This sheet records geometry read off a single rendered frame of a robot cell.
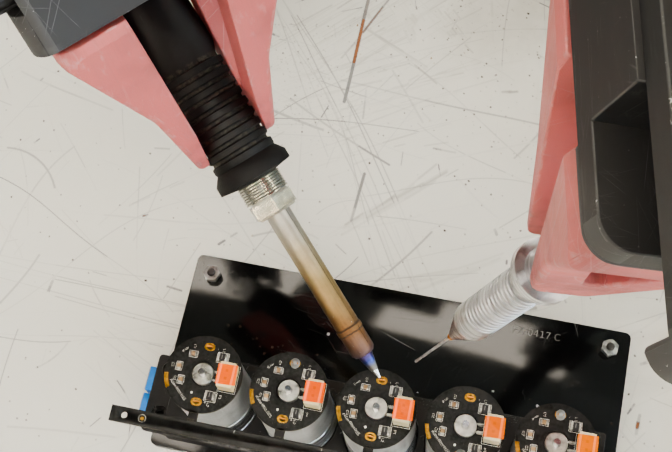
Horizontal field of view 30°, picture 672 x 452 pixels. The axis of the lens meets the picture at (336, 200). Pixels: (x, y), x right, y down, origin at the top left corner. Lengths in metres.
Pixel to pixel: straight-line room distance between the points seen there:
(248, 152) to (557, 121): 0.16
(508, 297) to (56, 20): 0.13
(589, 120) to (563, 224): 0.02
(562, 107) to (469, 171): 0.26
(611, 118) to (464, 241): 0.28
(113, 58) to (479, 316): 0.11
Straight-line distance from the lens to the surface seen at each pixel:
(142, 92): 0.35
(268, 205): 0.38
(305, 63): 0.51
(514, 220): 0.48
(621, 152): 0.21
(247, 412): 0.43
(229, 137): 0.38
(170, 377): 0.41
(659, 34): 0.19
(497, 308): 0.31
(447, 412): 0.40
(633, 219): 0.20
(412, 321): 0.46
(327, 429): 0.42
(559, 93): 0.23
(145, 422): 0.40
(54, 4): 0.32
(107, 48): 0.33
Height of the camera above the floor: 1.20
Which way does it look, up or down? 69 degrees down
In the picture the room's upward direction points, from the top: 10 degrees counter-clockwise
